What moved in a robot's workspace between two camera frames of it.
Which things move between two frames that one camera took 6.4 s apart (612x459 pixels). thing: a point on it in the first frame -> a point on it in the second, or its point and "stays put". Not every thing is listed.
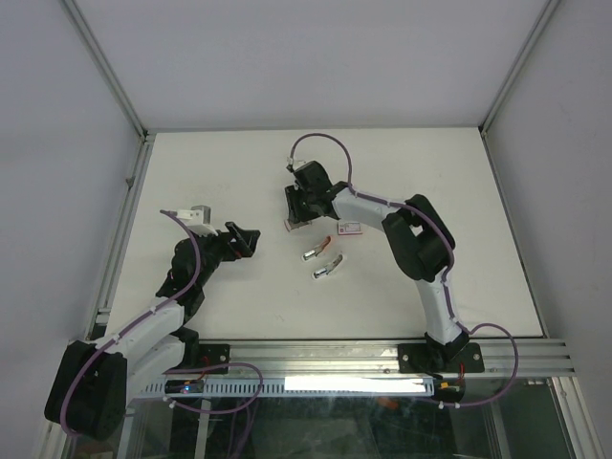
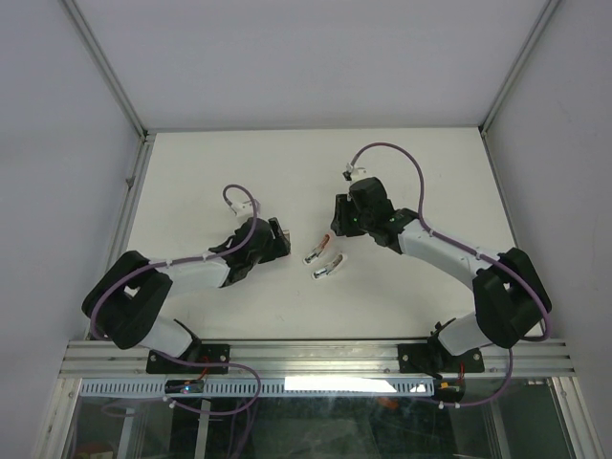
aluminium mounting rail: [381, 360] stays put
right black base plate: [414, 358] stays put
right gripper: [295, 214] -> [339, 223]
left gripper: [243, 244] -> [281, 241]
